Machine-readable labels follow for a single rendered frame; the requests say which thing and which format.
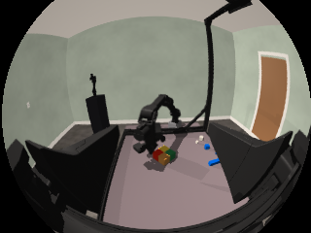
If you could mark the yellow cube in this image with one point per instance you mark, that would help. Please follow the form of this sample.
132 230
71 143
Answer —
164 148

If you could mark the green cube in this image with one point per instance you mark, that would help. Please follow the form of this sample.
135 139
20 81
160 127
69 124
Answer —
172 153

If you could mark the blue rectangular bar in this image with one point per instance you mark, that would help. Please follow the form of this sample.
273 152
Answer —
214 162

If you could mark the wooden cube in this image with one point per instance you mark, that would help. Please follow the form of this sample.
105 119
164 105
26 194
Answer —
164 158

